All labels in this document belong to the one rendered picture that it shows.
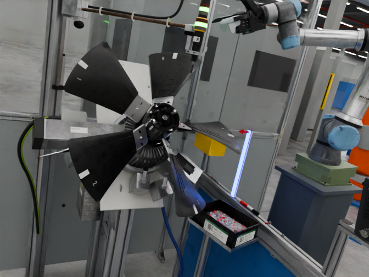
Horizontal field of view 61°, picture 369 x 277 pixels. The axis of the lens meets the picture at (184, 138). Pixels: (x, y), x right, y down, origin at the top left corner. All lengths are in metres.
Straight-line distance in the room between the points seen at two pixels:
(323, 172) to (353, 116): 0.30
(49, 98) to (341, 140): 1.33
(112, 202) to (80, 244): 0.98
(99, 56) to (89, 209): 0.72
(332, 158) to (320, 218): 0.29
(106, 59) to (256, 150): 1.58
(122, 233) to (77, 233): 0.75
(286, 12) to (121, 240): 1.18
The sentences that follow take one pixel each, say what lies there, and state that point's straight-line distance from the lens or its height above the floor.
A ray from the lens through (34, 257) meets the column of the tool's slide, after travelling 2.00.
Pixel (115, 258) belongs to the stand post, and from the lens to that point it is 1.51.
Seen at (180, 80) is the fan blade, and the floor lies 1.35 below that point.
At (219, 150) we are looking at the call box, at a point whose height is 1.02.
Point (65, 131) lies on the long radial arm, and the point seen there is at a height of 1.11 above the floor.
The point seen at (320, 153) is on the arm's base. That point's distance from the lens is 1.63.
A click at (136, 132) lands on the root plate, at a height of 1.16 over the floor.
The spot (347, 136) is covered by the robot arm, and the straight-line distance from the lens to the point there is 1.47.
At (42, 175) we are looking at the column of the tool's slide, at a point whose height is 0.73.
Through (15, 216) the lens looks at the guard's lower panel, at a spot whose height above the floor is 0.40.
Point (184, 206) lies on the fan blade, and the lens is 1.07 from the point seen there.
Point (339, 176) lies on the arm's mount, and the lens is 1.66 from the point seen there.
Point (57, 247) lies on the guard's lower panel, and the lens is 2.18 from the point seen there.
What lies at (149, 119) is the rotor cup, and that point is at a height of 1.21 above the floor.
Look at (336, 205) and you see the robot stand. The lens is 1.67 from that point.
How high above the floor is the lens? 1.45
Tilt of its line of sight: 15 degrees down
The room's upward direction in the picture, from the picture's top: 12 degrees clockwise
